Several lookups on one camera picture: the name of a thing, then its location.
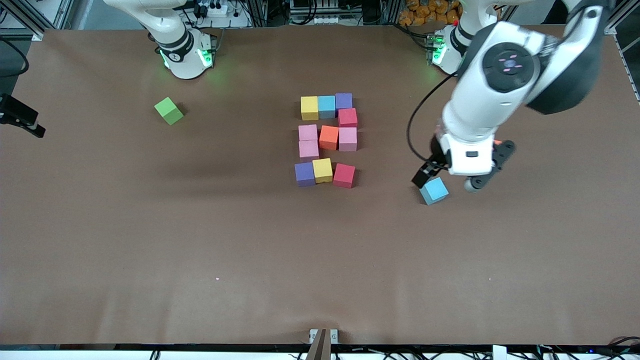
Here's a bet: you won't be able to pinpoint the red foam cube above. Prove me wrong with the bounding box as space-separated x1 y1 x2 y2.
337 108 359 129
332 163 356 189

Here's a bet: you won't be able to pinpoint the yellow foam cube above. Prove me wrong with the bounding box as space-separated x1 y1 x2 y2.
312 158 334 184
300 96 320 121

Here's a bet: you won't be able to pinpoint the blue foam cube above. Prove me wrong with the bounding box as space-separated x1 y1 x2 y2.
318 95 337 120
419 177 450 206

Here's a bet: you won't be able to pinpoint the orange bagged items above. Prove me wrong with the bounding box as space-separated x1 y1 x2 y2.
398 0 461 27

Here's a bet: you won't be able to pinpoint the green foam cube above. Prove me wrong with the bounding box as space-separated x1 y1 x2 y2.
154 96 185 126

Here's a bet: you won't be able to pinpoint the brown table cover sheet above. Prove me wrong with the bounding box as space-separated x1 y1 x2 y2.
0 25 640 347

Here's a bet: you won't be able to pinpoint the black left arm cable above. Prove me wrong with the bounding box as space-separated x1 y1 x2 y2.
407 72 458 162

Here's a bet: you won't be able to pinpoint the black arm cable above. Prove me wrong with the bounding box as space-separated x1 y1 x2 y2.
0 37 30 78
407 72 458 162

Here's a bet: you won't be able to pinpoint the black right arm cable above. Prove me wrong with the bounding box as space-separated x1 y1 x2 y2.
0 37 30 78

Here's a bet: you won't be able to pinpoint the aluminium frame rail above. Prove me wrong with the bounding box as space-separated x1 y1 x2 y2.
0 0 76 42
602 0 640 37

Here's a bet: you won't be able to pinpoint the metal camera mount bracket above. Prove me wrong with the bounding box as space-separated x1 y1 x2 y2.
305 328 339 360

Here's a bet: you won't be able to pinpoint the perforated table edge rail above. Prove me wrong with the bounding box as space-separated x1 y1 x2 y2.
612 32 640 106

